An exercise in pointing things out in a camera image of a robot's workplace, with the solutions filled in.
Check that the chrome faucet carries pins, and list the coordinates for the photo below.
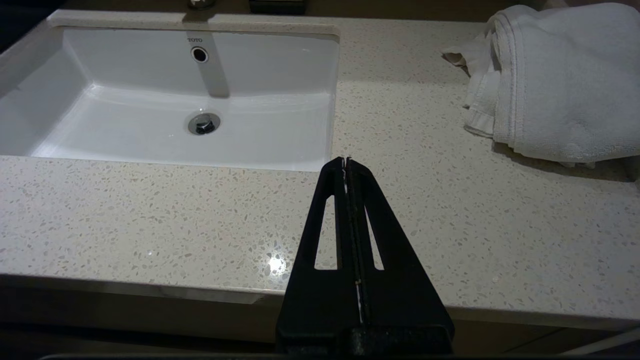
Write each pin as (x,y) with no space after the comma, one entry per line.
(202,4)

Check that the chrome sink drain plug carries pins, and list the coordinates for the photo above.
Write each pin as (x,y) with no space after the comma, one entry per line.
(204,123)

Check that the pale metal bar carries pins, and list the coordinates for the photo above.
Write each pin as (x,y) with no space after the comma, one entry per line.
(605,341)

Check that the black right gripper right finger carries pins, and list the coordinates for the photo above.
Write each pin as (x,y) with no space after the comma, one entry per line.
(405,300)

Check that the black square soap dish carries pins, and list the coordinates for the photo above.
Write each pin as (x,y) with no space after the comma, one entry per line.
(277,6)

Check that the white ceramic sink basin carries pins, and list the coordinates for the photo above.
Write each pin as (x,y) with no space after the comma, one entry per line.
(150,135)

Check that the white crumpled towel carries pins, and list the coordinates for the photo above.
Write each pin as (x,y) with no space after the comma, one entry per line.
(565,85)

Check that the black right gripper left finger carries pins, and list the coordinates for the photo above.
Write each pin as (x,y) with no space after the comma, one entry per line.
(305,300)

